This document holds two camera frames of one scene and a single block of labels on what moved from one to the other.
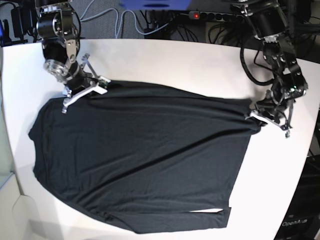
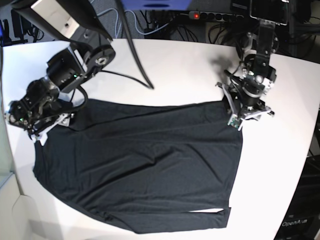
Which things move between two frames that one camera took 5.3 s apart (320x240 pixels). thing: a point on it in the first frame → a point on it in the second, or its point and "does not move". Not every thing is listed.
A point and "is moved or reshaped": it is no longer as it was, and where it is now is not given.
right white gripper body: x=99 y=84 → x=48 y=117
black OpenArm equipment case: x=302 y=220 does not move
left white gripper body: x=277 y=111 → x=240 y=111
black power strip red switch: x=218 y=16 does not move
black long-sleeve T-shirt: x=142 y=158 is moved or reshaped
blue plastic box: x=155 y=5 does not move
